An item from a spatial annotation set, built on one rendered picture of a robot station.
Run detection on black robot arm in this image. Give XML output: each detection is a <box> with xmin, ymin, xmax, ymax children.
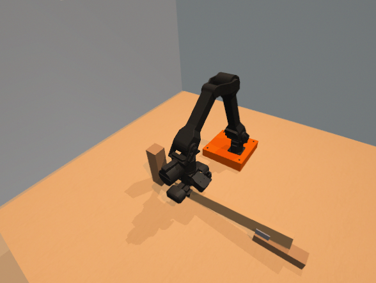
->
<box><xmin>159</xmin><ymin>72</ymin><xmax>249</xmax><ymax>193</ymax></box>

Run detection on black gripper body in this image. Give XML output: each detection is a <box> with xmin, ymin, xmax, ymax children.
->
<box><xmin>166</xmin><ymin>161</ymin><xmax>209</xmax><ymax>204</ymax></box>

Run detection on long wooden rail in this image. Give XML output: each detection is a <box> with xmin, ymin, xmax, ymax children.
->
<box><xmin>189</xmin><ymin>186</ymin><xmax>295</xmax><ymax>249</ymax></box>

